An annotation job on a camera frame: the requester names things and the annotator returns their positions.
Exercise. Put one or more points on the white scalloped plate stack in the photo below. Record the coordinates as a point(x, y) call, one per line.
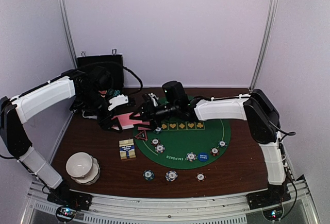
point(93, 175)

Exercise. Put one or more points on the white ceramic bowl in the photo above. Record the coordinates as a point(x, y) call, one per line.
point(79, 165)

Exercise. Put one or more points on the green chips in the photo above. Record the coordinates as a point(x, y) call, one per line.
point(222, 144)
point(158, 130)

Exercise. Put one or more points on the triangular all-in button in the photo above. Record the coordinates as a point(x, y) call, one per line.
point(142, 135)

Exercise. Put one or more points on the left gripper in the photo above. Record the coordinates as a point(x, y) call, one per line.
point(105, 124)

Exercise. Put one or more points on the teal chips in case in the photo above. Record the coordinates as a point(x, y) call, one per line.
point(113, 93)

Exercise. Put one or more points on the black poker case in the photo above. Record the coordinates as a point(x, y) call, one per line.
point(112, 63)

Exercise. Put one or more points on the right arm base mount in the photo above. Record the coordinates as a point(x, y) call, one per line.
point(266, 198)

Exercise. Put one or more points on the orange black poker chip stack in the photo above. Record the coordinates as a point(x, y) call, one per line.
point(200, 177)

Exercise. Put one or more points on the blue white poker chip stack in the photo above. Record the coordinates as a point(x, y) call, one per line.
point(171, 175)

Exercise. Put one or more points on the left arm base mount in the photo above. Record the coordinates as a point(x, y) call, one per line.
point(75, 200)

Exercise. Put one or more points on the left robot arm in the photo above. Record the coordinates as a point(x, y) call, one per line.
point(16, 111)

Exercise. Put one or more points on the red card being dealt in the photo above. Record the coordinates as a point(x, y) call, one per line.
point(143, 126)

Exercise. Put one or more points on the round green poker mat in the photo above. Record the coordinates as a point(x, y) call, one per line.
point(180, 138)

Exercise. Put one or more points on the blue white chips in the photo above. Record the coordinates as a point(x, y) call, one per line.
point(191, 156)
point(160, 148)

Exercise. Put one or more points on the red backed card deck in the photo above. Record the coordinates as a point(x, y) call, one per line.
point(125, 121)

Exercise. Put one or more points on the orange chips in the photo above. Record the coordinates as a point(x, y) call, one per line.
point(155, 142)
point(214, 151)

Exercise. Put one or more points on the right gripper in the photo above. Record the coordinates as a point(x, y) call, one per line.
point(152, 115)

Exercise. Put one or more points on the blue gold card box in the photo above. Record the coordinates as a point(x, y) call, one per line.
point(127, 149)

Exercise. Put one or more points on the green poker chip stack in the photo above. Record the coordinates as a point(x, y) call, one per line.
point(148, 175)

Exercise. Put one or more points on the blue small blind button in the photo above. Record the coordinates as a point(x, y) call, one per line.
point(203, 157)

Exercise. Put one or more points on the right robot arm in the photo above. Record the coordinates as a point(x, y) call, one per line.
point(254, 108)

